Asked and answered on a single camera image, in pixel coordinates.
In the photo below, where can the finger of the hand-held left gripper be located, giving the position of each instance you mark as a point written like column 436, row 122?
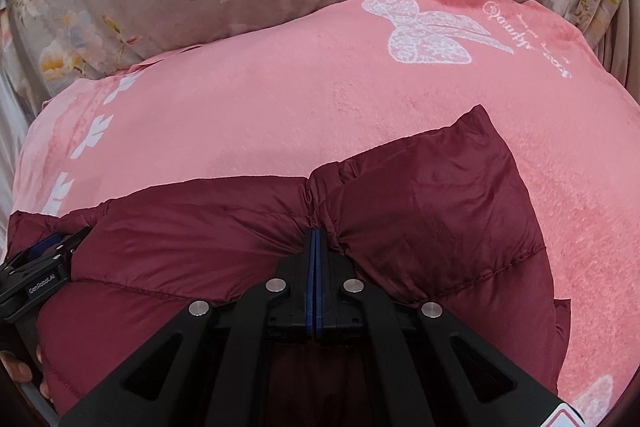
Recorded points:
column 72, row 241
column 40, row 246

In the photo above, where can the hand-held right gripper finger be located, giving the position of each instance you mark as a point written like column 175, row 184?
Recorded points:
column 320, row 282
column 311, row 282

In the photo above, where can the maroon puffer jacket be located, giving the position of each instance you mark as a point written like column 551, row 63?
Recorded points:
column 425, row 217

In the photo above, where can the person's left hand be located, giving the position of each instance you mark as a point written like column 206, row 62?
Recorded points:
column 15, row 367

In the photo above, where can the white curtain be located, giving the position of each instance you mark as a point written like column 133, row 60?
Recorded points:
column 10, row 142

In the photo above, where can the pink printed blanket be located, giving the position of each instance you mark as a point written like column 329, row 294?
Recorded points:
column 300, row 107

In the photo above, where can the beige curtain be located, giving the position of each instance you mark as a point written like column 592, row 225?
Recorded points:
column 627, row 42

